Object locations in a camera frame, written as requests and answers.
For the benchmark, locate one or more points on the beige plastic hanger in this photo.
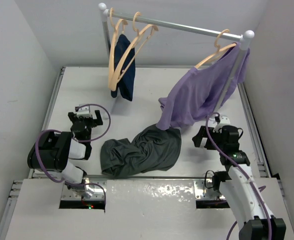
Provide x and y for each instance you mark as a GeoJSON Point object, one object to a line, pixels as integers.
{"type": "Point", "coordinates": [140, 33]}

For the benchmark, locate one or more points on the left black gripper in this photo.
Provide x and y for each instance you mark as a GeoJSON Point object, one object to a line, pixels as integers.
{"type": "Point", "coordinates": [95, 122]}

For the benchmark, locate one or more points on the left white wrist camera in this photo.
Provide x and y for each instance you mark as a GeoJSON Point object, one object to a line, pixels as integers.
{"type": "Point", "coordinates": [83, 112]}

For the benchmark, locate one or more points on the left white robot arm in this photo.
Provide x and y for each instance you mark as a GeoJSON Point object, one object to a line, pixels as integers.
{"type": "Point", "coordinates": [53, 151]}

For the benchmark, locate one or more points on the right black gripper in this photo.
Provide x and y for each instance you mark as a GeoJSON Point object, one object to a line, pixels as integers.
{"type": "Point", "coordinates": [202, 132]}

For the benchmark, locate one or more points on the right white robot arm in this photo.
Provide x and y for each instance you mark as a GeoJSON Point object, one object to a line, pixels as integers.
{"type": "Point", "coordinates": [236, 183]}

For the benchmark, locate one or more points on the beige hanger with navy garment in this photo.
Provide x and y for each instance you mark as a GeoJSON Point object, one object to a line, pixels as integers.
{"type": "Point", "coordinates": [121, 23]}

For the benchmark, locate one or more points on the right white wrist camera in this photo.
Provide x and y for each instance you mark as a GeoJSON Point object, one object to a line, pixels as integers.
{"type": "Point", "coordinates": [221, 120]}

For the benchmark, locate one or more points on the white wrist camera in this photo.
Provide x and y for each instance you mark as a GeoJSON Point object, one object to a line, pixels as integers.
{"type": "Point", "coordinates": [83, 112]}
{"type": "Point", "coordinates": [221, 120]}

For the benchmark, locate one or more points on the beige hanger with purple shirt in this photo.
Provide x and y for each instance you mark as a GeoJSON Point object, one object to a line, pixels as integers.
{"type": "Point", "coordinates": [219, 50]}

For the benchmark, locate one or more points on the purple t shirt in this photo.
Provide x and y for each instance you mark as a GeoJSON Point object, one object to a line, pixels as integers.
{"type": "Point", "coordinates": [195, 95]}

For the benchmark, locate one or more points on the dark grey t shirt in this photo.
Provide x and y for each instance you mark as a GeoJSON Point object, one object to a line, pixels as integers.
{"type": "Point", "coordinates": [151, 150]}

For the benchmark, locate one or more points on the navy blue garment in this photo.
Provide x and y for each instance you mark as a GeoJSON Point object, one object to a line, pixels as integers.
{"type": "Point", "coordinates": [126, 84]}

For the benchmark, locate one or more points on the white metal clothes rack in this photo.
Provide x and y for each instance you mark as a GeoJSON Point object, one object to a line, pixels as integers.
{"type": "Point", "coordinates": [244, 39]}

